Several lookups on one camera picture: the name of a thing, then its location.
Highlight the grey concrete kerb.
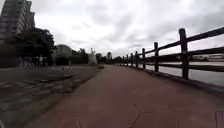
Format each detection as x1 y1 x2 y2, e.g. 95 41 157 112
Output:
126 64 224 100

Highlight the river water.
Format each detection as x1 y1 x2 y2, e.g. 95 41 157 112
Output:
145 60 224 88

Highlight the dark wooden rail fence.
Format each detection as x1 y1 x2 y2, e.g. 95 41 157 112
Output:
113 26 224 81

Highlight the tall grey apartment building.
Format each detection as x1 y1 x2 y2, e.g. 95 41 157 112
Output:
0 0 36 46

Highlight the pale standing stone monument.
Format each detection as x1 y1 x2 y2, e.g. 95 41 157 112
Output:
87 47 98 66

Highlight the red brick path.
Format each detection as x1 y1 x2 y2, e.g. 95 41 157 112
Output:
23 64 224 128

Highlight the dark leafy tree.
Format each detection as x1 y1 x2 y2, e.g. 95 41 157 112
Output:
0 27 56 68

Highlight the domed grey building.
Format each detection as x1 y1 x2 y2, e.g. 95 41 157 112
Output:
52 43 82 66

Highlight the grey paved slab area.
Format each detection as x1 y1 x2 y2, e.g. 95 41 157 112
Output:
0 65 105 128

